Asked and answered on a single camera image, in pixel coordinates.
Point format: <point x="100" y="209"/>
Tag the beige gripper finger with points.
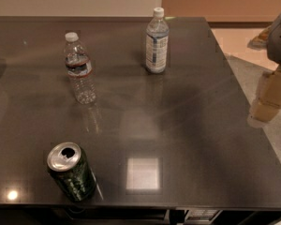
<point x="267" y="103"/>

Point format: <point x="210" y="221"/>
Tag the clear bottle red label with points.
<point x="79" y="69"/>

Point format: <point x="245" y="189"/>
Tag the water bottle white blue label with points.
<point x="157" y="37"/>

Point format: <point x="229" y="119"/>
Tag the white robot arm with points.
<point x="274" y="41"/>

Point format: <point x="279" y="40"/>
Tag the green soda can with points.
<point x="68" y="166"/>

